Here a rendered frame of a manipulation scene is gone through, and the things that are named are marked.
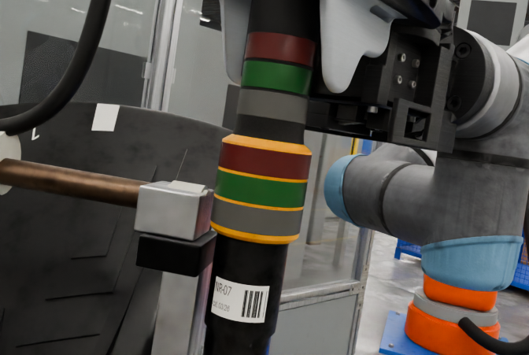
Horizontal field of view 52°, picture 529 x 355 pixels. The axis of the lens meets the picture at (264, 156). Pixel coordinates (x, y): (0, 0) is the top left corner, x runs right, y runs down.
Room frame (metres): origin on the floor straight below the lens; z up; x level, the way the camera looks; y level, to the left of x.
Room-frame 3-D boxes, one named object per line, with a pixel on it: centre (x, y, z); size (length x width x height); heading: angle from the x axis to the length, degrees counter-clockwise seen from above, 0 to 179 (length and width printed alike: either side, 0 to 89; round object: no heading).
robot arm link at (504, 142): (0.45, -0.18, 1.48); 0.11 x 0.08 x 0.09; 137
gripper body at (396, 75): (0.34, -0.07, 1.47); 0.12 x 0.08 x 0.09; 137
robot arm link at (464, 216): (0.47, -0.17, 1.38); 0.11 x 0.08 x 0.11; 28
